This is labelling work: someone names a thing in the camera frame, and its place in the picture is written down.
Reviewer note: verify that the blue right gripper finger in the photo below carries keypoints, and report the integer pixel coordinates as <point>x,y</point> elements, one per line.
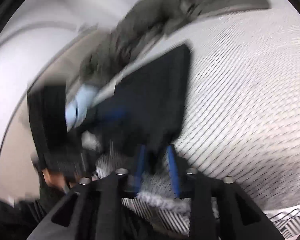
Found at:
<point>109,113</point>

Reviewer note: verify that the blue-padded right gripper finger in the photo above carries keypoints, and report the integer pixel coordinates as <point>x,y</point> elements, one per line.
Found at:
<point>137,169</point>
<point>177,167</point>

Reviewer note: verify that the black pants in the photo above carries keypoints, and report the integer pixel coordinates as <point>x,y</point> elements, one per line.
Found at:
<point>155,95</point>

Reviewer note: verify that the person's left hand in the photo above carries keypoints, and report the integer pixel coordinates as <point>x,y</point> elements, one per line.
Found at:
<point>54,179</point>

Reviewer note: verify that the light blue bolster pillow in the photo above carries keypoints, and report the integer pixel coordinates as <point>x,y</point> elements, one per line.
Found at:
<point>76,110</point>

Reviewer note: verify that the beige upholstered headboard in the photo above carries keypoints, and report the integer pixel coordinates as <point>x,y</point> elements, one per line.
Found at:
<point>18,178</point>

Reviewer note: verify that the white textured mattress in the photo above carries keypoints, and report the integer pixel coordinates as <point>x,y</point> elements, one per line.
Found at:
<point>243,106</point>

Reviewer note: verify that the dark grey duvet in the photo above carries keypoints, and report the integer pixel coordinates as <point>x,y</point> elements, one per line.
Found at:
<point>145,23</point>

